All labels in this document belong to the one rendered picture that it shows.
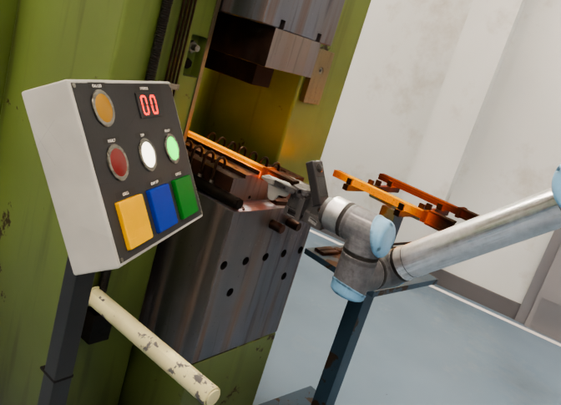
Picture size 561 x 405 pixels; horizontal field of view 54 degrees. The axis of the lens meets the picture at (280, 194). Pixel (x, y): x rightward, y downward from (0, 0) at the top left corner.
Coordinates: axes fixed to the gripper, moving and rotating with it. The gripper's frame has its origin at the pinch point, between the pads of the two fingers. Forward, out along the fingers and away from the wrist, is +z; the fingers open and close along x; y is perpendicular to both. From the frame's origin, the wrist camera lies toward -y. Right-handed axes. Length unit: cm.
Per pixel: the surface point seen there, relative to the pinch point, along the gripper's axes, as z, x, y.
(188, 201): -13.9, -43.8, -0.2
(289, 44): 3.0, -5.7, -33.7
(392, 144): 96, 271, 13
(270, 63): 3.0, -10.8, -28.0
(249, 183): 3.0, -5.7, 3.3
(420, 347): -8, 168, 100
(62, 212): -17, -72, -1
